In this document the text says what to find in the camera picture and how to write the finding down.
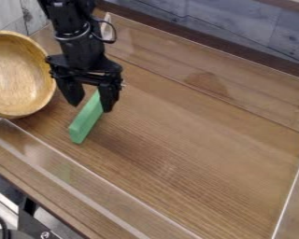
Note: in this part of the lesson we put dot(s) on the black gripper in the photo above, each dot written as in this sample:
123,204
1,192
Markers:
81,64

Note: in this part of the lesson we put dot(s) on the green rectangular stick block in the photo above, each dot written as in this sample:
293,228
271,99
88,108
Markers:
85,120

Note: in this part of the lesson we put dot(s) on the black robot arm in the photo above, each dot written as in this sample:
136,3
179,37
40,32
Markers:
71,14

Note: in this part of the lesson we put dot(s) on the wooden bowl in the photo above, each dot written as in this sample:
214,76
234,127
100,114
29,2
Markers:
27,86

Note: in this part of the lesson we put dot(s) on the clear acrylic corner bracket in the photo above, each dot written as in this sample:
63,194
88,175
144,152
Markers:
108,30

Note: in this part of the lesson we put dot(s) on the clear acrylic tray wall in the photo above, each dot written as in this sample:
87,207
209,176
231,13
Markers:
194,160

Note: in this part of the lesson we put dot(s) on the black metal table bracket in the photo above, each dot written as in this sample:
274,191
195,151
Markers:
29,225

